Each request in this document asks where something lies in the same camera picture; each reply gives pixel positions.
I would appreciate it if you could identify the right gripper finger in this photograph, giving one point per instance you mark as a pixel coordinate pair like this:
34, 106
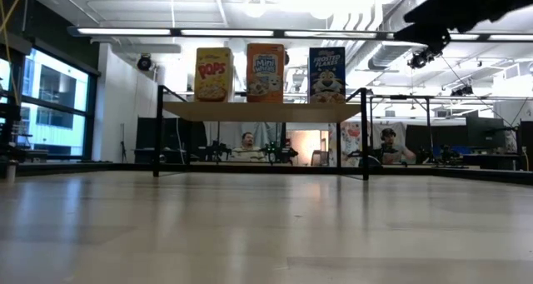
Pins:
422, 35

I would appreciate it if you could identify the blue Frosted Flakes cereal box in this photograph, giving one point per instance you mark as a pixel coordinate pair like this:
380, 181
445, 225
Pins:
327, 76

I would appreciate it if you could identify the orange Mini-Wheats cereal box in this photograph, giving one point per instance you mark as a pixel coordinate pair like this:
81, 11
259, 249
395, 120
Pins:
265, 73

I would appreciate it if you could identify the yellow Corn Pops cereal box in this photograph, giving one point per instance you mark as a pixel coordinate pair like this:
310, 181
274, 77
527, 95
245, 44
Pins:
213, 76

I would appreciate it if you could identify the black background robot arm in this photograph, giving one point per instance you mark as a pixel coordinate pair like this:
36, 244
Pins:
447, 157
281, 154
366, 155
216, 150

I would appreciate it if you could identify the wooden shelf black metal legs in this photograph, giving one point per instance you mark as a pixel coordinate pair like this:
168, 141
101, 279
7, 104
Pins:
258, 112

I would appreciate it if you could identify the black ceiling spotlight cluster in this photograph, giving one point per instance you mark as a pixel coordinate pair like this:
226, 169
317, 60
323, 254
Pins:
461, 91
418, 60

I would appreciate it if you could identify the black metal rack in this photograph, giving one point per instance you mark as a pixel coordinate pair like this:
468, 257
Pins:
399, 97

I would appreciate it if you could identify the white curtain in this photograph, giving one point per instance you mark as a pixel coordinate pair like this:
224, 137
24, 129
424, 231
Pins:
399, 130

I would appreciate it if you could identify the black monitor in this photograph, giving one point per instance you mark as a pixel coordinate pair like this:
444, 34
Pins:
485, 132

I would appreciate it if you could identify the person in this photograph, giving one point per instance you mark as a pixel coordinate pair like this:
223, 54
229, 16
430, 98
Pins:
391, 146
247, 150

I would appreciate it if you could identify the colourful printed banner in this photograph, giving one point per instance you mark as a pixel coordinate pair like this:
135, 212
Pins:
352, 144

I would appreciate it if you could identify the long ceiling light strip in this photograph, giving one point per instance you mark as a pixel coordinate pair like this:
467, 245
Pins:
291, 33

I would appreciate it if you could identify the ceiling light panel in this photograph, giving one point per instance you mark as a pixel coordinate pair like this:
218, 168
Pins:
125, 31

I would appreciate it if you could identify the thin black tripod stand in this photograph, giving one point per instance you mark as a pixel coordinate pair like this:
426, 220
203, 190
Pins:
123, 144

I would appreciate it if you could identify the large black-framed window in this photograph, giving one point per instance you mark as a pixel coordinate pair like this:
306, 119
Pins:
54, 105

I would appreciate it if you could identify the small white cup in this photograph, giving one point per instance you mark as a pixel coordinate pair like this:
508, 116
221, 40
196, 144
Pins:
10, 170

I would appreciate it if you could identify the silver ventilation duct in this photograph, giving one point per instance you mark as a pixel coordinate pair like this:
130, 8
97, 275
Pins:
387, 55

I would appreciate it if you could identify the black metal table frame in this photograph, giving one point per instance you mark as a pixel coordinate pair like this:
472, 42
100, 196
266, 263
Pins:
291, 168

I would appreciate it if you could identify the black round wall speaker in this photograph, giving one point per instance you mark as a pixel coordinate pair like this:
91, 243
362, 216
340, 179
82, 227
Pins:
144, 62

